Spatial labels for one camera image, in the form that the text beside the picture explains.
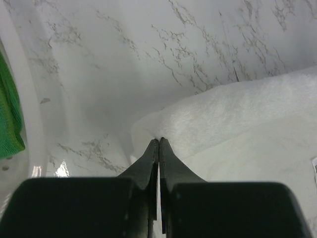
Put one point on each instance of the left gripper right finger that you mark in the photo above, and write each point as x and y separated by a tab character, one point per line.
173	172

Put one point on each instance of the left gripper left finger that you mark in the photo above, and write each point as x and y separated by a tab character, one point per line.
143	194

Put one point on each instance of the white towel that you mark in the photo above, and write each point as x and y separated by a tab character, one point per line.
261	130

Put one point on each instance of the green towel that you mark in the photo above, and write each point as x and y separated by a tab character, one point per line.
11	122

